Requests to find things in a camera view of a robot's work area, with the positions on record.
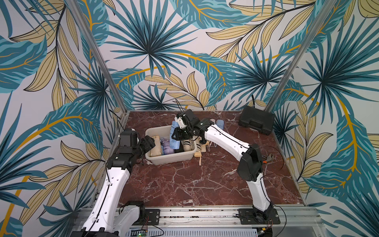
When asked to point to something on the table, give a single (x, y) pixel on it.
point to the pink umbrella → (213, 120)
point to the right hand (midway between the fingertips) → (173, 135)
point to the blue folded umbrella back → (220, 123)
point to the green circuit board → (141, 234)
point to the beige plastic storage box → (164, 132)
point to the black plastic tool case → (260, 120)
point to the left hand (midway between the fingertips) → (149, 144)
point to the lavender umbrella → (166, 143)
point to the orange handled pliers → (271, 156)
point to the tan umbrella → (157, 150)
